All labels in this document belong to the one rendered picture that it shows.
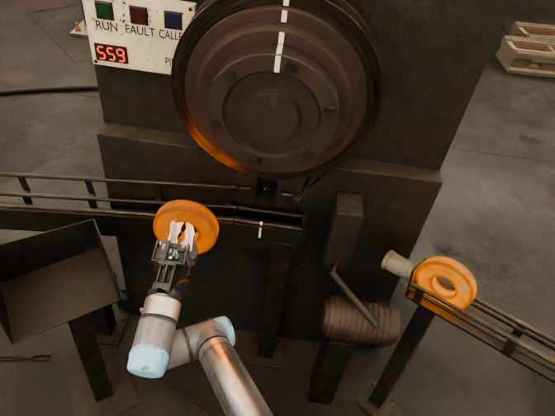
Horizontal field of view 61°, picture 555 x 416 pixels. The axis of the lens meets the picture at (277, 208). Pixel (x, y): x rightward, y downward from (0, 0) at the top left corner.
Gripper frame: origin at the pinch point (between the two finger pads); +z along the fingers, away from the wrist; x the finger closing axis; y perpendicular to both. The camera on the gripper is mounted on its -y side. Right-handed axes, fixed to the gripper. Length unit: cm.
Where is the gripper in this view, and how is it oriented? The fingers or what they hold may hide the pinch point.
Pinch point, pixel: (185, 222)
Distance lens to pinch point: 113.8
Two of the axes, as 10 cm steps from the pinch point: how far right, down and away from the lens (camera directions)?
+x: -9.9, -1.3, 0.2
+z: 1.2, -8.4, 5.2
